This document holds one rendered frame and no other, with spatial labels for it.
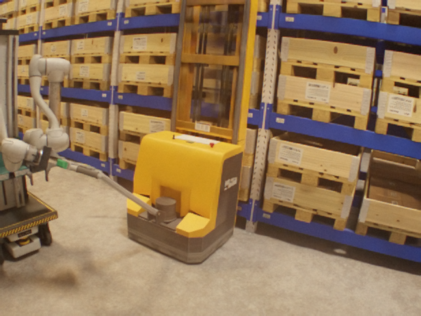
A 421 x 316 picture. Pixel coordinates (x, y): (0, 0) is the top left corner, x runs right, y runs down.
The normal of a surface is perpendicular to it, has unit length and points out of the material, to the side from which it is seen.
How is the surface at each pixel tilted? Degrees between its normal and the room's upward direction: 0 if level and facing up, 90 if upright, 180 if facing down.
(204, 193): 74
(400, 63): 90
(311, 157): 90
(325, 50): 90
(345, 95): 90
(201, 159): 68
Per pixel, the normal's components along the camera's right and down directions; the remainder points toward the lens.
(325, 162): -0.48, 0.19
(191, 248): 0.28, 0.28
